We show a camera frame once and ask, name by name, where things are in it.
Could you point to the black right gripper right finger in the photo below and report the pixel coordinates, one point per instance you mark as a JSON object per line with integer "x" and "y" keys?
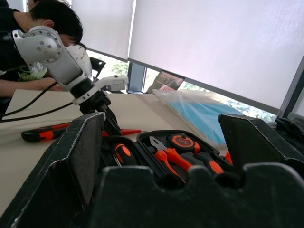
{"x": 249, "y": 142}

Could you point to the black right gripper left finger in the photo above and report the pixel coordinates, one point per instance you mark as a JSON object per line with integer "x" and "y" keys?
{"x": 59, "y": 166}

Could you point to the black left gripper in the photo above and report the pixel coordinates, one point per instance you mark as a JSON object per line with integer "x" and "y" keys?
{"x": 95, "y": 103}

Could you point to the red test pen screwdriver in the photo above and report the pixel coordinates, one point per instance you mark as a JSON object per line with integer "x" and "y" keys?
{"x": 129, "y": 131}

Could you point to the black plastic tool case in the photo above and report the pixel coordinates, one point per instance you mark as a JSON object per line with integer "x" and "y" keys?
{"x": 142, "y": 140}

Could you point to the red black screwdriver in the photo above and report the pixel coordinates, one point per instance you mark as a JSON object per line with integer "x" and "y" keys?
{"x": 42, "y": 134}

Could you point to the small orange tool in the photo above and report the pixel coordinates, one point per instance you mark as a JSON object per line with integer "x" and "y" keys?
{"x": 228, "y": 157}

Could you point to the black padded mitt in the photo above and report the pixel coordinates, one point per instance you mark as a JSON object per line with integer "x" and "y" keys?
{"x": 291, "y": 133}

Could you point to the blue sheet in plastic bag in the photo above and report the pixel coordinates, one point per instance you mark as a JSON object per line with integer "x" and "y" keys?
{"x": 202, "y": 114}

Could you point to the orange black tape measure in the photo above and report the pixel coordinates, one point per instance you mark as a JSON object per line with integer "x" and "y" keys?
{"x": 183, "y": 142}

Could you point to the white roller blind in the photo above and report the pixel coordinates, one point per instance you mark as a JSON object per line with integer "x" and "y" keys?
{"x": 104, "y": 26}
{"x": 213, "y": 42}

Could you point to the person in black t-shirt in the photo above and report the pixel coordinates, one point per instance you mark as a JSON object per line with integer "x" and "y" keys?
{"x": 57, "y": 16}

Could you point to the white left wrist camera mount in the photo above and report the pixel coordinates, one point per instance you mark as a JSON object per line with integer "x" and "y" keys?
{"x": 111, "y": 82}

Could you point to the dark window frame post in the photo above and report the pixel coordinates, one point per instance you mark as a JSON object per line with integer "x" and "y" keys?
{"x": 135, "y": 76}

